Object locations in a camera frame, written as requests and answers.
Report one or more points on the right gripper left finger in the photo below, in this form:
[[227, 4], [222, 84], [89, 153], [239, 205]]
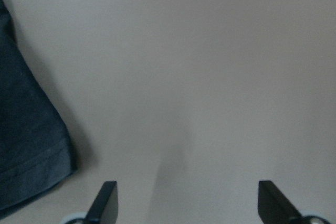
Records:
[[104, 208]]

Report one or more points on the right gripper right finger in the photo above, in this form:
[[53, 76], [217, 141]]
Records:
[[274, 207]]

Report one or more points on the black graphic t-shirt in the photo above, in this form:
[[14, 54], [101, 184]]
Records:
[[36, 148]]

